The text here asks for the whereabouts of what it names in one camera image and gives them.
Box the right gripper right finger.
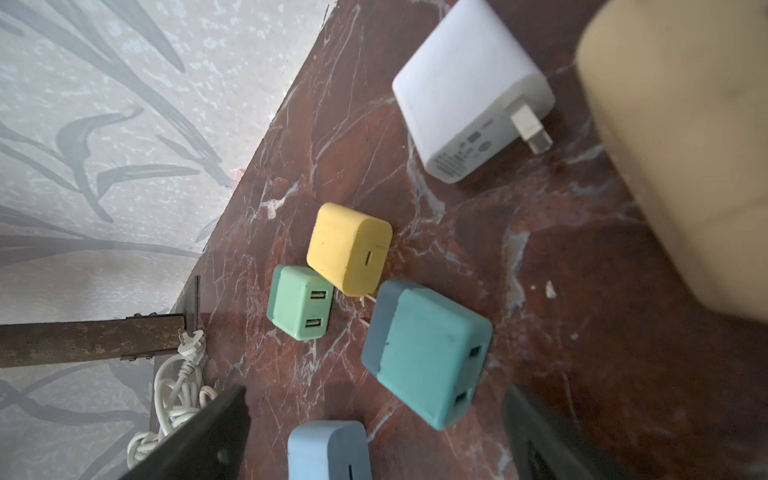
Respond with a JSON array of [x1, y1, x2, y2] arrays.
[[502, 385, 630, 479]]

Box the yellow charger plug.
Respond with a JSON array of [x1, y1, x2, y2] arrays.
[[306, 203, 393, 297]]

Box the green charger plug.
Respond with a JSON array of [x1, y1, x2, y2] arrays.
[[266, 264, 334, 341]]

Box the teal charger plug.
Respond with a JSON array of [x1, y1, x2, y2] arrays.
[[362, 280, 493, 431]]

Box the blue charger plug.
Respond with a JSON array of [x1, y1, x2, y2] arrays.
[[287, 420, 373, 480]]

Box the beige cube charger plug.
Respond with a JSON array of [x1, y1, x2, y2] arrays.
[[575, 1, 767, 322]]

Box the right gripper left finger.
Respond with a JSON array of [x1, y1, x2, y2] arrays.
[[122, 385, 251, 480]]

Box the white charger plug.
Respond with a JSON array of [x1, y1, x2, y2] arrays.
[[392, 0, 555, 184]]

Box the white teal strip cable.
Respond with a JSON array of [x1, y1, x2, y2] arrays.
[[125, 329, 218, 470]]

